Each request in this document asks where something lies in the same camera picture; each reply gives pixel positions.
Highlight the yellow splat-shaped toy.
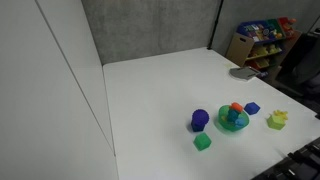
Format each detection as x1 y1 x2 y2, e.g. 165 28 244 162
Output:
273 109 289 122

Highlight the teal toy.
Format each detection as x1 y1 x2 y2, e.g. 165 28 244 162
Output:
226 109 240 123

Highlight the orange toy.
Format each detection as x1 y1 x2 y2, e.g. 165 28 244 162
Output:
229 102 245 113

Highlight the light blue toy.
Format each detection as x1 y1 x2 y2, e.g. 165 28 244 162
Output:
234 117 247 129

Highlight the toy shelf with colourful bins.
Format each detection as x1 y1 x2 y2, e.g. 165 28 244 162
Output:
225 17 303 81

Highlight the black pole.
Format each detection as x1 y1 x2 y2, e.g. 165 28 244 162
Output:
207 0 224 51

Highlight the grey metal mounting plate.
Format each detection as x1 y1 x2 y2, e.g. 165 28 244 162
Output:
229 66 262 82

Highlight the blue cube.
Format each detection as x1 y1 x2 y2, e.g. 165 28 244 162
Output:
243 101 261 116

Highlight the lime green cube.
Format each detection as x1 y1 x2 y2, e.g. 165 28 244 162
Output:
266 114 287 131

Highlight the dark chair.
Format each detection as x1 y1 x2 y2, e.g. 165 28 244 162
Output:
275 27 320 111

